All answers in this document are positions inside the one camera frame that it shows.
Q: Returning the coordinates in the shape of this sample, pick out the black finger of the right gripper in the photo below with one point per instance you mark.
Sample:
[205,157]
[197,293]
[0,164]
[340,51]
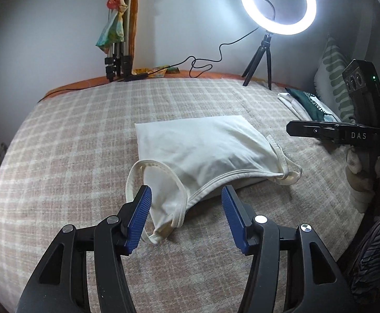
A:
[324,131]

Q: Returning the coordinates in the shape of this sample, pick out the pink plaid bed blanket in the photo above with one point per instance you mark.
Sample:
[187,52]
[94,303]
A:
[69,161]

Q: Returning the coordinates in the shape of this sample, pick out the white camisole tank top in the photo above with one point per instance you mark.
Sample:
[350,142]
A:
[186,161]

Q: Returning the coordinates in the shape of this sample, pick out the gloved right hand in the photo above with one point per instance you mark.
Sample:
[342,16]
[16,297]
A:
[362,186]

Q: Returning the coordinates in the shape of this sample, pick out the silver folded tripod stand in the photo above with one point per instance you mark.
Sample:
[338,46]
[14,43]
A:
[118,60]

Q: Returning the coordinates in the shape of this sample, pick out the colourful knotted cloth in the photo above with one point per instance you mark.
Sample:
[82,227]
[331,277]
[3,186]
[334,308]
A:
[113,30]

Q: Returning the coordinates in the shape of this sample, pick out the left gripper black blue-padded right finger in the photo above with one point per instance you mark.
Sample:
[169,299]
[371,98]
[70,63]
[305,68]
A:
[314,282]

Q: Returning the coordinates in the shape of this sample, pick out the orange cloth behind tripod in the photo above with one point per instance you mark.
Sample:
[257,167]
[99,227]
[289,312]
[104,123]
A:
[133,28]

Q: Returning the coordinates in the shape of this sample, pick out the folded green white clothes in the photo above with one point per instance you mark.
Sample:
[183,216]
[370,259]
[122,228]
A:
[306,106]

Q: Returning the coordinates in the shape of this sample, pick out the black camera box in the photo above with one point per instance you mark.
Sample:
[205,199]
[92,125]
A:
[363,87]

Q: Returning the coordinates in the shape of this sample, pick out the green striped white pillow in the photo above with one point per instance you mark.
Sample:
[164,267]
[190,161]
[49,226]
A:
[329,84]

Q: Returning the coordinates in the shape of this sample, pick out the white ring light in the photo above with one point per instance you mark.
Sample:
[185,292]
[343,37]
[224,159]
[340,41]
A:
[279,28]

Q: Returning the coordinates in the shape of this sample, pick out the orange wooden bed frame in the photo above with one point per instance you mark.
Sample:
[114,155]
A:
[102,81]

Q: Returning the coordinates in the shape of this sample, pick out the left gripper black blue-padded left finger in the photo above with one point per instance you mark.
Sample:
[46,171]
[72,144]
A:
[59,281]

